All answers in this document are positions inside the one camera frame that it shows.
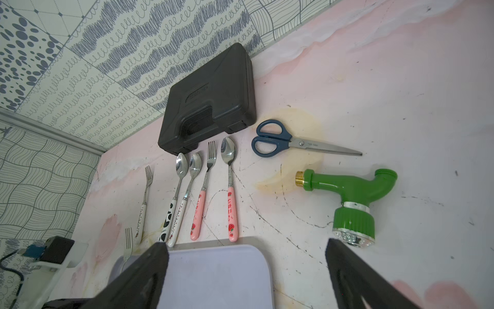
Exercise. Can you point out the pink strawberry handle spoon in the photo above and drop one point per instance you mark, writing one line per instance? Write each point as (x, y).
(228, 154)

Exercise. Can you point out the blue handled scissors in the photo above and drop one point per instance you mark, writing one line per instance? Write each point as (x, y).
(284, 140)

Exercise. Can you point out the pink strawberry handle fork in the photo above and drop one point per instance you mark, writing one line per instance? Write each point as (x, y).
(196, 224)

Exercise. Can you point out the green garden hose nozzle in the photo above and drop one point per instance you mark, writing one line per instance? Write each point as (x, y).
(353, 222)

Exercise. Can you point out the cow pattern handle spoon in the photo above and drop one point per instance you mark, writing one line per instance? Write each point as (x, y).
(182, 167)

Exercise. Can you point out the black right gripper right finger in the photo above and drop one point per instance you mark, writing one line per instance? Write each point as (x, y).
(356, 284)

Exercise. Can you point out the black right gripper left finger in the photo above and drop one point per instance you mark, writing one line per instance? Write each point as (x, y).
(139, 286)

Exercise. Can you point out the black plastic tool case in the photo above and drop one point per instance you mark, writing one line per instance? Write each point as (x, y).
(217, 97)

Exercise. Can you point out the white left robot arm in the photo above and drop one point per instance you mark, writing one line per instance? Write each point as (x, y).
(49, 263)

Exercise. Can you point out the lilac plastic tray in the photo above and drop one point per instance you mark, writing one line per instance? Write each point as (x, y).
(236, 276)

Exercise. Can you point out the cow pattern handle fork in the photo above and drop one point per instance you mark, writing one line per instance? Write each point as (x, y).
(129, 247)

